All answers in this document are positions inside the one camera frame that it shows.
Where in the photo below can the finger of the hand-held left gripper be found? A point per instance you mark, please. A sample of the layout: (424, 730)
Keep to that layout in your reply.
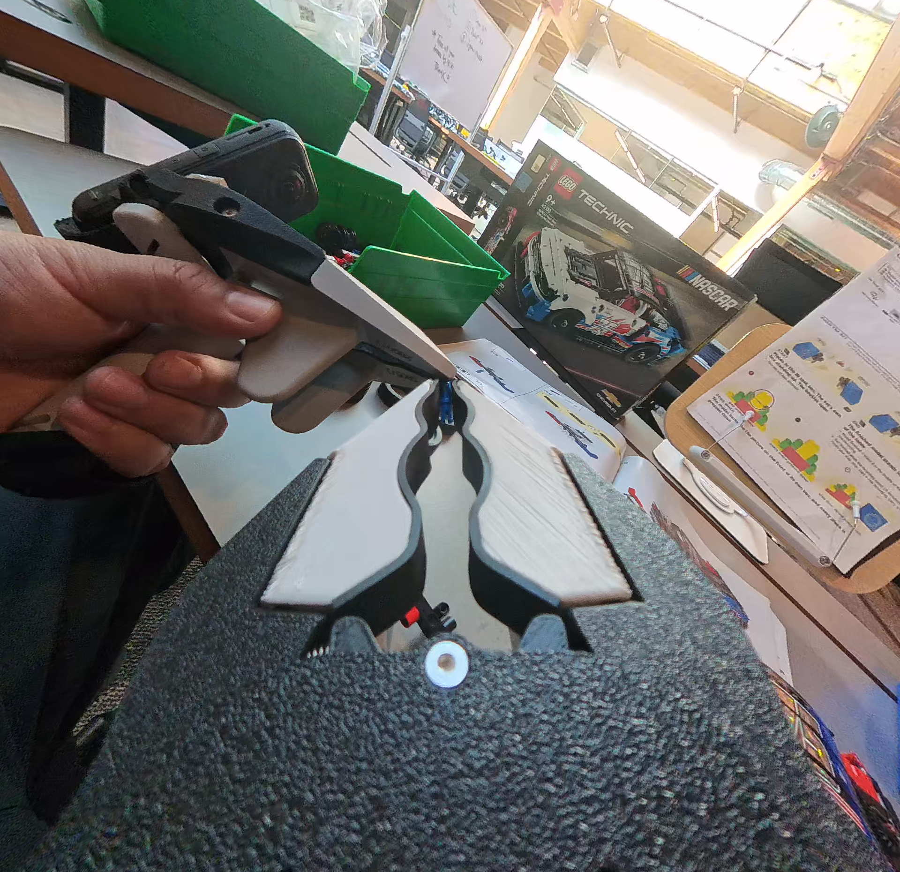
(365, 309)

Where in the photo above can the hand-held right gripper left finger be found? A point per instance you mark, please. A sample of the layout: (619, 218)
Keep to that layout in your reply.
(344, 520)

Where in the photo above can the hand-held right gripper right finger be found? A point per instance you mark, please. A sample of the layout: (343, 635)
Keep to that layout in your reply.
(541, 534)

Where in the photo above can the instruction booklet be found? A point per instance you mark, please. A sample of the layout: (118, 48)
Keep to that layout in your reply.
(520, 387)

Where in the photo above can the background desk with monitors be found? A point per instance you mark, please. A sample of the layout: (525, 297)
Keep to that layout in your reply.
(436, 133)

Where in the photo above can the person's left hand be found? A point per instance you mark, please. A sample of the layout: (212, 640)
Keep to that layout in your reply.
(84, 323)

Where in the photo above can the clear plastic bags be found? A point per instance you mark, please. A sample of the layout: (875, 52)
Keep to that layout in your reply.
(330, 7)

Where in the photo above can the black toy set box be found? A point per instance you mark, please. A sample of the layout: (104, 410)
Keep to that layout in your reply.
(605, 267)

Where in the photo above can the whiteboard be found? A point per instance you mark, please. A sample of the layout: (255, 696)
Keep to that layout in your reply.
(457, 49)

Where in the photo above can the printed brick instruction sheet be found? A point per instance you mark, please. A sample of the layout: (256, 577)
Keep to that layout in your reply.
(830, 408)

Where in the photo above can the black monitor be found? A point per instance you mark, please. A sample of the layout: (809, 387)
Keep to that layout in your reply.
(780, 281)

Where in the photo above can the toy brick race car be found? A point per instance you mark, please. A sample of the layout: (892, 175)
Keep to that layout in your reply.
(851, 780)

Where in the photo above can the wall fan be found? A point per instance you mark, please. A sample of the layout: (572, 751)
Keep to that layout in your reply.
(822, 126)

